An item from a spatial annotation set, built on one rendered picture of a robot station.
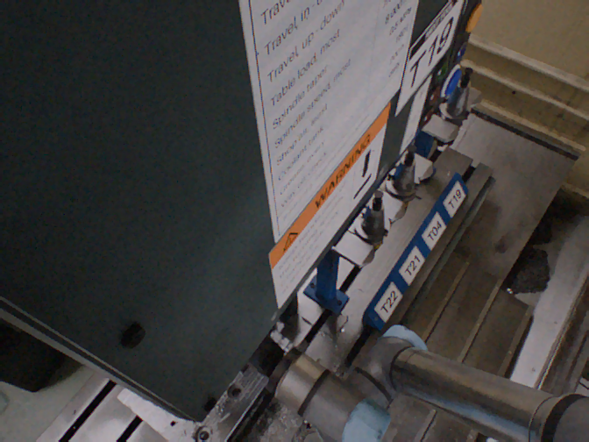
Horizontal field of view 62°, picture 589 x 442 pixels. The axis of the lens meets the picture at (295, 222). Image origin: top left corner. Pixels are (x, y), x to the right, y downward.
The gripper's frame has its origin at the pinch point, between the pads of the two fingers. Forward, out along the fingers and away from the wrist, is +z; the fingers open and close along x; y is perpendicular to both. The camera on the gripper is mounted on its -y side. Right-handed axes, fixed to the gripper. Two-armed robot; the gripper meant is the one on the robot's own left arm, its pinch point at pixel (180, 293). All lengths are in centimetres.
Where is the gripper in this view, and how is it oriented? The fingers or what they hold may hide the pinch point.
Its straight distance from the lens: 78.2
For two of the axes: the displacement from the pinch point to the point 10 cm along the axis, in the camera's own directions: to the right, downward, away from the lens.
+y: 0.2, 4.8, 8.8
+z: -8.2, -5.0, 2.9
